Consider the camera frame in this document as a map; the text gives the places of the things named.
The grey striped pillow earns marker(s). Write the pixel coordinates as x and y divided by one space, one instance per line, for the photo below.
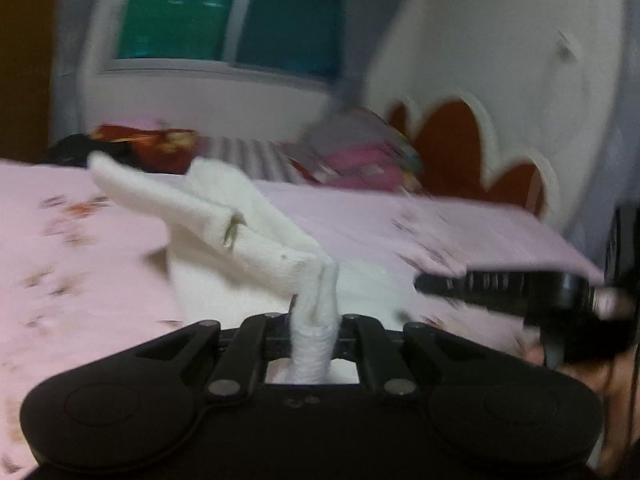
250 157

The brown wooden door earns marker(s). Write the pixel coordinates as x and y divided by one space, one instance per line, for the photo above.
25 60

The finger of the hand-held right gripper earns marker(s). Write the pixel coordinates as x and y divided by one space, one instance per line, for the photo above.
490 287

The teal glass window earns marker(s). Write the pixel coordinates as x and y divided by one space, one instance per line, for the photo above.
190 15

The white towel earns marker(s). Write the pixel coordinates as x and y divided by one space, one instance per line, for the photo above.
225 220

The grey curtain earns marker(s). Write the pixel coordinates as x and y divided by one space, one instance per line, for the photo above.
360 35
75 60

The red patterned cloth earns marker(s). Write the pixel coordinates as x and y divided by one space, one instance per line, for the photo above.
150 147

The pink floral bedsheet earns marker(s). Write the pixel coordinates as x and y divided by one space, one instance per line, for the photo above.
75 285

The black cloth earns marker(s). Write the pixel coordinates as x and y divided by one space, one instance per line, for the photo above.
70 150

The person's right forearm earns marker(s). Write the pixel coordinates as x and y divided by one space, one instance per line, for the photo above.
600 410

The pile of folded clothes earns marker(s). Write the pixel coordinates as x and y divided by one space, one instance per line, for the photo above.
360 160

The white and red headboard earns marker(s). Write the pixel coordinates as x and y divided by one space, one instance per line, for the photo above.
450 140

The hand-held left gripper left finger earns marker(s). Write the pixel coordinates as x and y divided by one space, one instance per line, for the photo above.
252 345

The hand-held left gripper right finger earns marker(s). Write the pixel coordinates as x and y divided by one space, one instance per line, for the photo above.
372 347

